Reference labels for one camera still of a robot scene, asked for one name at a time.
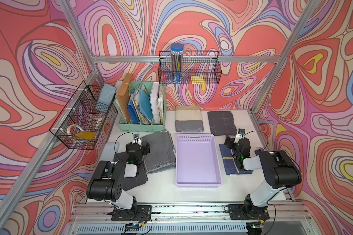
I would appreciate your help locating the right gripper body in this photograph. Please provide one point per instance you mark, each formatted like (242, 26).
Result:
(233, 145)

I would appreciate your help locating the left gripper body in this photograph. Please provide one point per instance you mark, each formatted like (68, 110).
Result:
(142, 152)

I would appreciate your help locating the navy striped pillowcase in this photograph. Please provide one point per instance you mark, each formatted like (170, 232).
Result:
(229, 163)

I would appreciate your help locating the purple plastic basket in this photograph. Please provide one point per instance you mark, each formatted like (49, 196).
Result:
(197, 161)

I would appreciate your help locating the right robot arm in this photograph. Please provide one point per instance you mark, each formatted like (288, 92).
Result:
(280, 173)

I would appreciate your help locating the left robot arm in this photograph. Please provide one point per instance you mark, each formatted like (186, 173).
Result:
(117, 173)

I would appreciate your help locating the dark grid folded pillowcase back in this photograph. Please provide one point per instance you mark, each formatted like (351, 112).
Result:
(221, 123)

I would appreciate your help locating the yellow pad in basket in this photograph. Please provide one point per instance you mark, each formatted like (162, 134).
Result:
(85, 136)

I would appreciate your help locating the beige grey folded pillowcase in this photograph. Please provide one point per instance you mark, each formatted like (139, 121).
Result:
(188, 119)

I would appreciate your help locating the light blue pencil case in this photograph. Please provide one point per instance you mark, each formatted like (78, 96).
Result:
(111, 147)

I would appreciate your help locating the green file organizer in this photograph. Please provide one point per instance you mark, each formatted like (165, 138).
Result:
(140, 94)

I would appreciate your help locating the blue folder in organizer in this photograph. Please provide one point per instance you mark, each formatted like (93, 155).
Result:
(133, 112)

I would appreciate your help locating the white binder in organizer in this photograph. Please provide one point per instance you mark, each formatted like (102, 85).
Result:
(153, 100)

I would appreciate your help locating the white tape roll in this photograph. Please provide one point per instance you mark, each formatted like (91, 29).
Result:
(73, 129)

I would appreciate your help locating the brown envelope folder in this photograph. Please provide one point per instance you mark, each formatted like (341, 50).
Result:
(123, 97)

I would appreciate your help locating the grey blue sponge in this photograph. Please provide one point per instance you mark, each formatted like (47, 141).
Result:
(105, 98)

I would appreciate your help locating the yellow sticky notes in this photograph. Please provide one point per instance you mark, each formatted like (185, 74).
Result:
(197, 79)

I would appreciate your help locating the blue pencil tube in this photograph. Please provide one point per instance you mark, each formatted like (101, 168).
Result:
(176, 61)

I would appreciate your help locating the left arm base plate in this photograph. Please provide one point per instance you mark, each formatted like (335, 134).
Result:
(138, 213)

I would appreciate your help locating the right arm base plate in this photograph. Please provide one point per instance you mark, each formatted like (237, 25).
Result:
(247, 212)

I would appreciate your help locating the black wire basket left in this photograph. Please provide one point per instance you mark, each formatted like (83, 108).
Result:
(81, 111)

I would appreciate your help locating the black wire basket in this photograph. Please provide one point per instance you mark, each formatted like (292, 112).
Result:
(204, 63)
(81, 111)

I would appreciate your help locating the black wire basket back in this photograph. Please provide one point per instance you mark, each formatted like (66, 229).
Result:
(204, 63)

